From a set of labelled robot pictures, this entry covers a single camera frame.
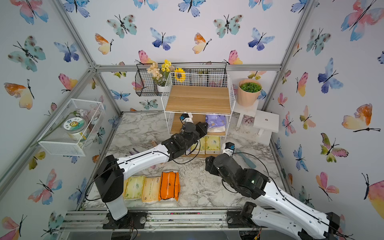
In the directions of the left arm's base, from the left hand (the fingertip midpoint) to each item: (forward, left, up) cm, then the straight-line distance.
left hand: (211, 122), depth 76 cm
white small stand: (+12, -37, -14) cm, 41 cm away
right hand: (-18, +1, -6) cm, 19 cm away
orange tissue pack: (-24, +22, -22) cm, 39 cm away
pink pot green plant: (+18, -22, +5) cm, 29 cm away
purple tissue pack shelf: (0, -3, -1) cm, 3 cm away
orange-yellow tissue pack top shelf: (-24, +32, -25) cm, 47 cm away
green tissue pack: (+2, -3, -24) cm, 24 cm away
